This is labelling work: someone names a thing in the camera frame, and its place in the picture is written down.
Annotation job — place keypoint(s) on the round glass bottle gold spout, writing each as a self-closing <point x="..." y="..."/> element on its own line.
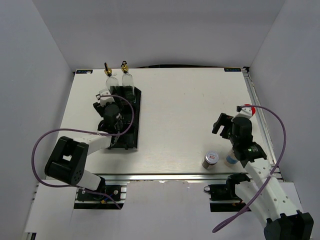
<point x="111" y="82"/>

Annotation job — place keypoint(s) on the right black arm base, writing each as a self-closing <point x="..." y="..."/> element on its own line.
<point x="223" y="197"/>

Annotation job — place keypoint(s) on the blue table sticker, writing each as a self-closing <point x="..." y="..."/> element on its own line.
<point x="231" y="69"/>
<point x="84" y="71"/>

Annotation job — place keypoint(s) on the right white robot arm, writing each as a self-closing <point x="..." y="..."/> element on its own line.
<point x="280" y="218"/>

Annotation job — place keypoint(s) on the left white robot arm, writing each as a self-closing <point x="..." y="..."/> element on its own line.
<point x="68" y="158"/>

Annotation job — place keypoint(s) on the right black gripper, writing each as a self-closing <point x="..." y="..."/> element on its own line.
<point x="223" y="120"/>

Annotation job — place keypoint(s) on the right blue table sticker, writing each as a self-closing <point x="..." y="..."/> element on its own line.
<point x="231" y="69"/>

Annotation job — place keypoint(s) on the red cap amber sauce bottle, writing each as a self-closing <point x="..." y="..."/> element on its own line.
<point x="249" y="110"/>

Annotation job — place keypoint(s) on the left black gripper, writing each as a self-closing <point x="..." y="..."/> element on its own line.
<point x="100" y="109"/>

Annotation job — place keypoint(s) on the aluminium table frame rail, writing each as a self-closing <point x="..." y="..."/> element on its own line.
<point x="198" y="177"/>

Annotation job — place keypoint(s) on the left blue table sticker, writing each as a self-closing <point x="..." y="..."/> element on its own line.
<point x="84" y="71"/>

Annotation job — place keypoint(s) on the black divided organizer tray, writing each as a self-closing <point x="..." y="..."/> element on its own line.
<point x="130" y="111"/>

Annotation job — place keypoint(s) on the small jar white red lid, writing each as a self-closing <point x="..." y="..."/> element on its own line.
<point x="211" y="158"/>

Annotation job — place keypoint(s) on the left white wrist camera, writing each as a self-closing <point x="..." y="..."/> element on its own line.
<point x="104" y="97"/>

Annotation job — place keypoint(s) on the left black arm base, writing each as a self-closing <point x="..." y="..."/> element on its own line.
<point x="111" y="197"/>

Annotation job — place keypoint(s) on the square glass oil bottle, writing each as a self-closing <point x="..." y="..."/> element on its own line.
<point x="127" y="82"/>

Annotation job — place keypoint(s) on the blue label silver lid jar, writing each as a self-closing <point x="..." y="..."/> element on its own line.
<point x="230" y="159"/>

